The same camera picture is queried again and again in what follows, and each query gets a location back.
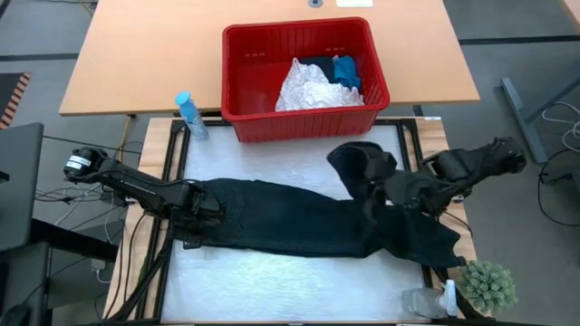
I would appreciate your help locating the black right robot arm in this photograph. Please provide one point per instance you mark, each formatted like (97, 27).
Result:
(480, 163)

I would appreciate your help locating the black computer mouse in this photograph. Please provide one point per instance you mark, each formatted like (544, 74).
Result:
(16, 314)

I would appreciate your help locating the black metal table frame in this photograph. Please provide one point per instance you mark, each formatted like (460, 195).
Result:
(158, 290)

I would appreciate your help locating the orange wooden desk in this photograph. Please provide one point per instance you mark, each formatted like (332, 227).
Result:
(136, 54)
(573, 9)

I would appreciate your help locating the dark navy garment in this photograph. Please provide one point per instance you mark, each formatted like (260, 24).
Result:
(319, 65)

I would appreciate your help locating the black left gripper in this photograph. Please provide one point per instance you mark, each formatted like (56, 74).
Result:
(199, 213)

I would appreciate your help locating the blue air freshener spray bottle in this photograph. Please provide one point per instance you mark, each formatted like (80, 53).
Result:
(190, 113)

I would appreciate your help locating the white paper sheet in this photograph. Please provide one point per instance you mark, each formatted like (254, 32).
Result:
(353, 2)

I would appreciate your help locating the small green potted plant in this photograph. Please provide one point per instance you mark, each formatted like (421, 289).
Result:
(488, 286)

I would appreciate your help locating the clear spray bottle white trigger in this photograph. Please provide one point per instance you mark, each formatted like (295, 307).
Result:
(423, 302)

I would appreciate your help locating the red plastic laundry bin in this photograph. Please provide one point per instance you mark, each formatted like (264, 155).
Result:
(254, 68)

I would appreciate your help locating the dark denim jeans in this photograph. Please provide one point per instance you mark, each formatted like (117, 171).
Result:
(294, 222)

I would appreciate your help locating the black side desk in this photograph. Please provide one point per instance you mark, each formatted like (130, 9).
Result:
(68, 240)

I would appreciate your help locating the white power adapter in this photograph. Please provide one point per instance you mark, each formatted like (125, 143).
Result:
(98, 265)

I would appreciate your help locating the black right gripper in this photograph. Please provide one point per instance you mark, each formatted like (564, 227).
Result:
(412, 192)

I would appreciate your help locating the white garment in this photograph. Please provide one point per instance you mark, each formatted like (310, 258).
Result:
(312, 88)

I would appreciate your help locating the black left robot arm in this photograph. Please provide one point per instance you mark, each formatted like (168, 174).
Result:
(131, 185)

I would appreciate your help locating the grey metal desk leg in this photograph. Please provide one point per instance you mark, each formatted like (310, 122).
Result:
(521, 117)

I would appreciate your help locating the blue garment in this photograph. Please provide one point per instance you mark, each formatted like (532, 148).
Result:
(348, 72)

